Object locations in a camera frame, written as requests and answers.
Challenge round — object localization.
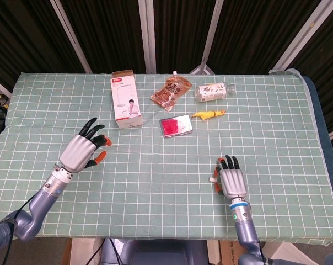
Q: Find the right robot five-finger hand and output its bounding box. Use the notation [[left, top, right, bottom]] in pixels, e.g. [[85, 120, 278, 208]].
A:
[[213, 155, 249, 199]]

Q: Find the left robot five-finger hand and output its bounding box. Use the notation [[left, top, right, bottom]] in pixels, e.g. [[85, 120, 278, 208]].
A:
[[58, 117, 112, 174]]

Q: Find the white desk lamp box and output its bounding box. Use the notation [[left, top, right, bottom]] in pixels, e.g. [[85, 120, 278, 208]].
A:
[[110, 70, 144, 130]]

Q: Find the brown cardboard box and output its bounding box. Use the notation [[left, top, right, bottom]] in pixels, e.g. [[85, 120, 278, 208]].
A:
[[219, 240, 246, 265]]

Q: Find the narrow white box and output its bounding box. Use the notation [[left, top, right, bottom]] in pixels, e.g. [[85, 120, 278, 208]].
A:
[[206, 240, 221, 264]]

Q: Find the yellow rubber chicken toy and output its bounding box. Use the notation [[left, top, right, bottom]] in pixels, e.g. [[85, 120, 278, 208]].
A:
[[191, 109, 227, 121]]

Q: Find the green checked tablecloth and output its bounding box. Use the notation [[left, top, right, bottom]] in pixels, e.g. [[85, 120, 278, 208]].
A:
[[0, 68, 333, 247]]

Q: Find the red item in clear case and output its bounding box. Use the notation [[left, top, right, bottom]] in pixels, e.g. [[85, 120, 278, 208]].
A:
[[159, 114, 194, 138]]

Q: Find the white carton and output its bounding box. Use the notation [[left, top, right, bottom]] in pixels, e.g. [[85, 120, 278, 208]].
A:
[[262, 242, 308, 262]]

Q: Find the clear bottle with white label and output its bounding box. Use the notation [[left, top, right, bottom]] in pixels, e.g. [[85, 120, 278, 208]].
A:
[[194, 82, 236, 103]]

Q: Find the brown snack pouch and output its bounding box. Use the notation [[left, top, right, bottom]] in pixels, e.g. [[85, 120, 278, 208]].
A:
[[151, 71, 193, 112]]

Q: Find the blue padded table edge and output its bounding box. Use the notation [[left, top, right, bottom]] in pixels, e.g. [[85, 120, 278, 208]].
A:
[[301, 76, 333, 177]]

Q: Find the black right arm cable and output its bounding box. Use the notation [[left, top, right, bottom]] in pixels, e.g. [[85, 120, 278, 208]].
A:
[[257, 239, 267, 264]]

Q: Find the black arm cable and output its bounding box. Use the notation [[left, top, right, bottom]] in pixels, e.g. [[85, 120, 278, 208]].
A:
[[257, 239, 267, 264], [6, 190, 48, 265]]

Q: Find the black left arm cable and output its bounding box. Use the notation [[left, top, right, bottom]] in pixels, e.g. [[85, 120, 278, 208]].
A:
[[6, 190, 48, 265]]

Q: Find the white metal partition frame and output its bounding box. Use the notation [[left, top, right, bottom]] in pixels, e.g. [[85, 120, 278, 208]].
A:
[[271, 0, 333, 71], [50, 0, 93, 74], [138, 0, 157, 74], [189, 0, 225, 75]]

